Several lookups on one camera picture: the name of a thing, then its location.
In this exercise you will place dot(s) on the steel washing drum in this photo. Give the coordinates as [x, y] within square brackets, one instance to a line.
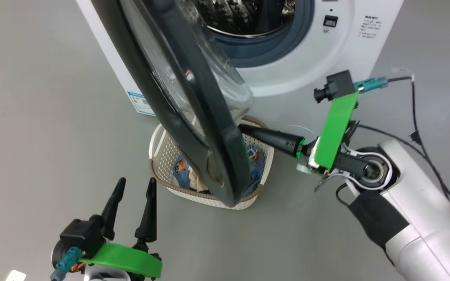
[248, 17]

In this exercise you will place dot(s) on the white front-load washing machine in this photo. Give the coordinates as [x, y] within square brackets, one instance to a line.
[287, 76]

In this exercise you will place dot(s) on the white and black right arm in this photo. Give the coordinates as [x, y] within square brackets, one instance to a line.
[424, 203]

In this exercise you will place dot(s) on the grey rubber door gasket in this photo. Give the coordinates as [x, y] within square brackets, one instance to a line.
[287, 43]

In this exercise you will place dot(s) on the black round glass door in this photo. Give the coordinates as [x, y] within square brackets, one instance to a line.
[225, 156]

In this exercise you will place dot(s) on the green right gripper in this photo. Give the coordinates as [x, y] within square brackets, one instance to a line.
[336, 125]

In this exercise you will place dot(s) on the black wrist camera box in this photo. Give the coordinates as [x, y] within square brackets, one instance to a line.
[80, 234]
[336, 84]

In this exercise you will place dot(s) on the black door latch socket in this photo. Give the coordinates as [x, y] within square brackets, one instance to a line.
[331, 21]

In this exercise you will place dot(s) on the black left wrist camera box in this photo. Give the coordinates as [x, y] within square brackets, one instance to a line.
[80, 234]

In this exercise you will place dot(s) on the cream basket brown rim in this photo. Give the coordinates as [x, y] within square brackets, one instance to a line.
[166, 156]

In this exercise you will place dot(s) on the blue energy label sticker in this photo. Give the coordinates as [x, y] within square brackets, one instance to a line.
[141, 103]

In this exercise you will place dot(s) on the blue bear print clothing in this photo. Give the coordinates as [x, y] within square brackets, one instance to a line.
[186, 177]

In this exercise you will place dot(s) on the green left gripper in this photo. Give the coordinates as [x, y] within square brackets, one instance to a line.
[131, 261]

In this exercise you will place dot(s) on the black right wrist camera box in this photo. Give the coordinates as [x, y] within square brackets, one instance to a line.
[336, 84]

